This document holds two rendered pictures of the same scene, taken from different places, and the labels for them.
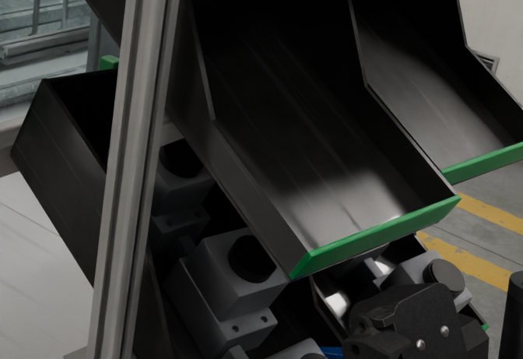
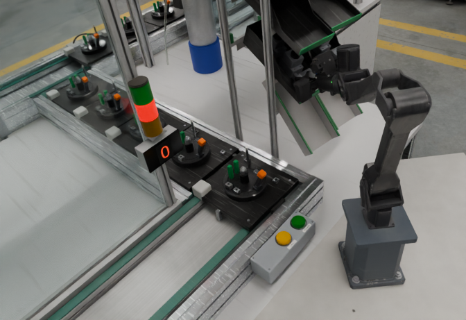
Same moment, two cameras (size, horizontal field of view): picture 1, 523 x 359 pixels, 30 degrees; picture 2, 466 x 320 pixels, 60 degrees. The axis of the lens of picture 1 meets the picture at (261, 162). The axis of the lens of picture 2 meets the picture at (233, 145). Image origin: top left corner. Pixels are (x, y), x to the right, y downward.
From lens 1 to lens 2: 0.66 m
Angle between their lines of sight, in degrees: 21
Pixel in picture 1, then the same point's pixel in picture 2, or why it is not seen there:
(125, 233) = (268, 53)
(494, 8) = not seen: outside the picture
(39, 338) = (255, 90)
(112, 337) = (270, 74)
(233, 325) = (294, 68)
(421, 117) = (329, 15)
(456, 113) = (339, 12)
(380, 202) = (317, 37)
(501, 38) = not seen: outside the picture
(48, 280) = (254, 76)
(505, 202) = (424, 23)
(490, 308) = (415, 65)
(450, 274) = not seen: hidden behind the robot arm
